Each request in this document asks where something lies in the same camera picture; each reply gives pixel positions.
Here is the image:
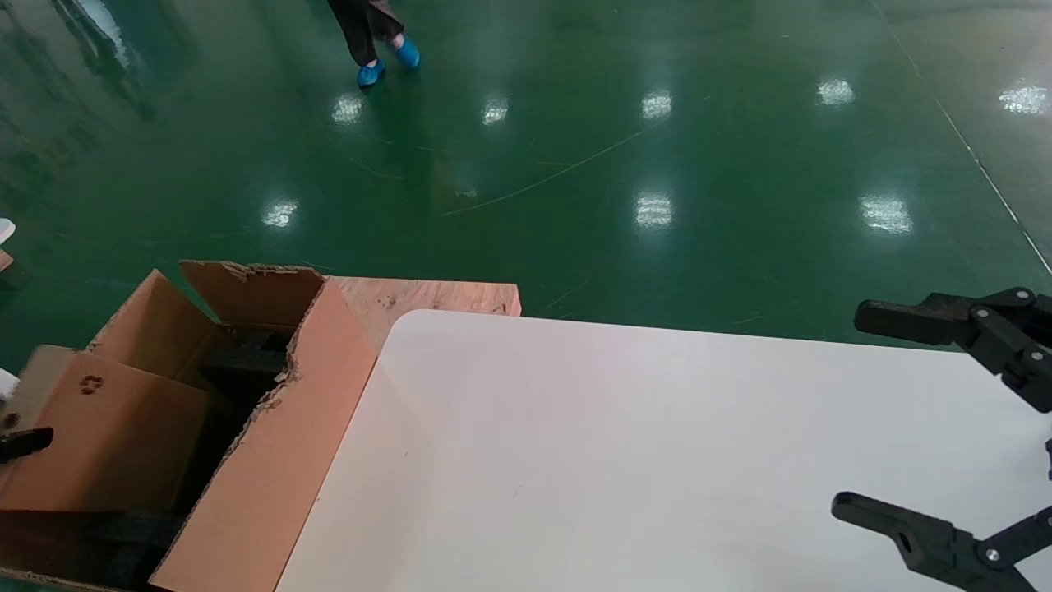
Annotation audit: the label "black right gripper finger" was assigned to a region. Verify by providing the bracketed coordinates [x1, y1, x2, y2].
[852, 287, 1052, 414]
[830, 491, 1052, 592]

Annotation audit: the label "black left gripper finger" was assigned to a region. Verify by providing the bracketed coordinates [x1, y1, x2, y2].
[0, 427, 55, 465]

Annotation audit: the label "small cardboard box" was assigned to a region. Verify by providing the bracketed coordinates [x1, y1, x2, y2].
[0, 345, 217, 513]

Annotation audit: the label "large open cardboard box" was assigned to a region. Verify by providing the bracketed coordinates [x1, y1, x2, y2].
[0, 260, 380, 592]

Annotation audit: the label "wooden pallet board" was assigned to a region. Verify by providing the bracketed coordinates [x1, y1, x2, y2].
[332, 276, 522, 355]

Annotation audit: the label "person's dark trouser legs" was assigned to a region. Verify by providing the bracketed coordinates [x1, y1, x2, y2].
[327, 0, 405, 68]

